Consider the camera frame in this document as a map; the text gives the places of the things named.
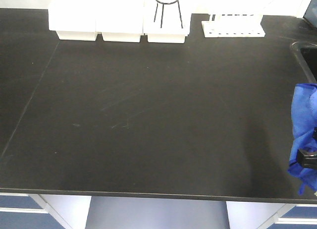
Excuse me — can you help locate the blue base cabinet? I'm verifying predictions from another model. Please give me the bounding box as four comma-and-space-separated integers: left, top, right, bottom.
0, 192, 92, 229
226, 201, 317, 229

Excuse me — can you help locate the white test tube rack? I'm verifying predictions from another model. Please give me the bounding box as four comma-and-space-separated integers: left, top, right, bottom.
202, 13, 265, 38

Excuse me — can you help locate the black lab sink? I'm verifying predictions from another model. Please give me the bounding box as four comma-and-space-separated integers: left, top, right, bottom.
290, 41, 317, 84

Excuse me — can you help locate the dark monitor corner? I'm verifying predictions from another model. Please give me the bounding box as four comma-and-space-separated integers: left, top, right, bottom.
304, 0, 317, 27

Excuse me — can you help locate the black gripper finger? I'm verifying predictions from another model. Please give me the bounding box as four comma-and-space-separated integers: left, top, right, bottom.
297, 149, 317, 169

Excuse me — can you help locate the white plastic box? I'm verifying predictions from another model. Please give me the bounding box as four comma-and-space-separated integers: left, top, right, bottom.
96, 0, 144, 43
143, 0, 192, 44
48, 0, 98, 41

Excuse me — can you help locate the right white plastic box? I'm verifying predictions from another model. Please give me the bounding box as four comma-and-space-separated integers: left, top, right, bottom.
143, 0, 192, 44

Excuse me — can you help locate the black wire tripod stand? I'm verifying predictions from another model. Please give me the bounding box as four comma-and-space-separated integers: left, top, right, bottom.
153, 0, 184, 30

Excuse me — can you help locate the blue microfiber cloth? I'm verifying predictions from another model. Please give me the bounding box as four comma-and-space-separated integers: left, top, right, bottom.
287, 83, 317, 195

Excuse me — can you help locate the left white plastic box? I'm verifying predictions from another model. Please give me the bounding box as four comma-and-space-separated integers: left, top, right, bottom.
48, 0, 98, 41

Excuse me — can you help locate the middle white plastic box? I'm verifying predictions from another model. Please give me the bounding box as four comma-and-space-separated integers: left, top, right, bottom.
96, 0, 144, 43

